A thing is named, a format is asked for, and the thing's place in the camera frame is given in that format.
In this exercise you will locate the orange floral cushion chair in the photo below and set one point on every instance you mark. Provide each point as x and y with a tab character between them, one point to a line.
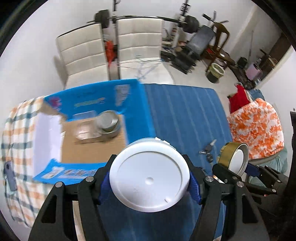
257	124

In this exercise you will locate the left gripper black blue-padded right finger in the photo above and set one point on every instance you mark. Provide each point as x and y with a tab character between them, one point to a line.
242	220

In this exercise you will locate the blue cardboard box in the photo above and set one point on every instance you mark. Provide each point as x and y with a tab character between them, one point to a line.
56	154

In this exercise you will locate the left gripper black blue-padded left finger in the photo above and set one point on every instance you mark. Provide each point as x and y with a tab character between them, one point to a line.
55	220

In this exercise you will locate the white barbell rack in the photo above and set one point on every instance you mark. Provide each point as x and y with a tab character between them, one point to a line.
175	31

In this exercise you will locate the red cloth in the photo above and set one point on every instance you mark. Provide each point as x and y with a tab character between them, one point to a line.
238	99

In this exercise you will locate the checked orange green cloth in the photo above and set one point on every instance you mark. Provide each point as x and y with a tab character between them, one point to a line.
25	203

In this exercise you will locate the brown wooden chair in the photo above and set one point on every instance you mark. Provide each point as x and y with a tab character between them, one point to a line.
216	50

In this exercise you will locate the white padded chair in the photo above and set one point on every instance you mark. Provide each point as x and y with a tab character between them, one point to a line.
142	36
83	55

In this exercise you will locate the grey metal tin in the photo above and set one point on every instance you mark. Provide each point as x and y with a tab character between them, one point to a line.
107	124

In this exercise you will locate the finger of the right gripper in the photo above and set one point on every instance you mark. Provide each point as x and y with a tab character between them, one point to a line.
224	174
266	174

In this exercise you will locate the blue striped tablecloth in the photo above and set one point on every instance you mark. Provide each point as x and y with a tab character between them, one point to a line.
188	118

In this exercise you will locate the clear plastic cube box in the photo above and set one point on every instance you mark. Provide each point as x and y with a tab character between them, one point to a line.
85	130

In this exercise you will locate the black car keys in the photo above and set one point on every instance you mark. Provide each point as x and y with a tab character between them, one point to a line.
207	151

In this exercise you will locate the blue smartphone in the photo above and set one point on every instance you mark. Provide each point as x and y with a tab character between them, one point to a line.
10	176

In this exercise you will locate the white wire hangers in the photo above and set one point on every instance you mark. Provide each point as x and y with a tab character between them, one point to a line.
138	68

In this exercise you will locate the left white padded chair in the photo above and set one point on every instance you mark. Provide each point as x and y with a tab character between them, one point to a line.
83	55

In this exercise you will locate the pink small suitcase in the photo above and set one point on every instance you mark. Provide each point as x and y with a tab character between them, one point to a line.
253	72

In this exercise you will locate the black weight bench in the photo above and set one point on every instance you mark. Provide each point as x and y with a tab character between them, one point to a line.
193	50

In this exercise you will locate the right white padded chair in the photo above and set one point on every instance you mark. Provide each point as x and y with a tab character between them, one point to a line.
142	36

